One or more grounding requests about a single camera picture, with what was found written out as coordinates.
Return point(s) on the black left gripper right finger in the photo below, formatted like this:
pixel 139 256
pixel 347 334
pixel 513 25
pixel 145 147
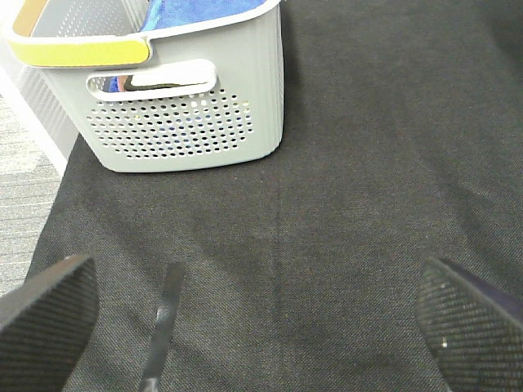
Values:
pixel 472 330

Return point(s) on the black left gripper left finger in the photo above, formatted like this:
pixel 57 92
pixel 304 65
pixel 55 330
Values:
pixel 46 324

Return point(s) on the black table cloth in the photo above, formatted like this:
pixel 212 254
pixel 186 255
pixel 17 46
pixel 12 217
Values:
pixel 402 141

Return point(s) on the grey perforated laundry basket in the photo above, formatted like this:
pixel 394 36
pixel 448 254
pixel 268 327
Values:
pixel 70 50

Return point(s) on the blue towel in basket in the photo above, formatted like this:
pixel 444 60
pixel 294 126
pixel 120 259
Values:
pixel 189 17

